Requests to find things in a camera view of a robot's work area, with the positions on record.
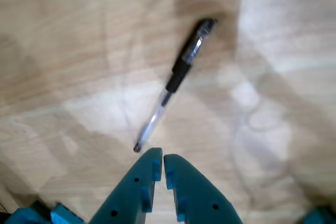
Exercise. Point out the clear capped pen black grip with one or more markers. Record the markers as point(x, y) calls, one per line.
point(181, 69)

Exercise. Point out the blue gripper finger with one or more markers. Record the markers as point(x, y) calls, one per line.
point(128, 195)
point(202, 195)

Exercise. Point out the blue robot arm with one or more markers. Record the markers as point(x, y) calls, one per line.
point(65, 213)

